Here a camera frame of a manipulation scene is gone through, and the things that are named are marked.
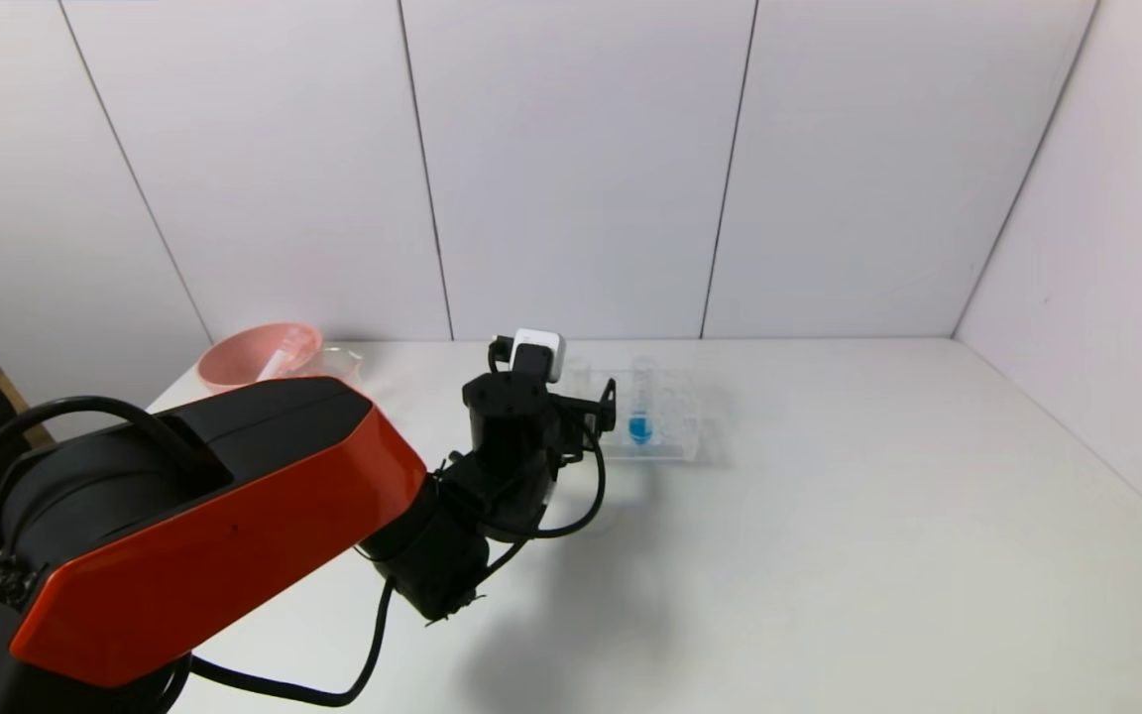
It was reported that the pink bowl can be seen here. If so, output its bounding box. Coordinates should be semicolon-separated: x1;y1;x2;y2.
196;321;324;394

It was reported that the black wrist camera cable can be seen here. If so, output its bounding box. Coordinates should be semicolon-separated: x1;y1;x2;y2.
502;426;608;541

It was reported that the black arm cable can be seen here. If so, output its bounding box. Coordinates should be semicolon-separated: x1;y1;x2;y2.
184;580;399;708

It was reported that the clear plastic test tube rack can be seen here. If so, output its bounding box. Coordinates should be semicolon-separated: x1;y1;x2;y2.
571;365;704;466

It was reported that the test tube with blue pigment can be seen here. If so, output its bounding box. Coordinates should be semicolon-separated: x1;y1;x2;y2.
627;355;657;447

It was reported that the clear glass beaker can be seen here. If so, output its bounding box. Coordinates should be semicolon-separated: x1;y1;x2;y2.
308;346;366;398

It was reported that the test tube with red pigment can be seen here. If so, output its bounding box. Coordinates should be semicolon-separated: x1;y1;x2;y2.
256;335;306;383

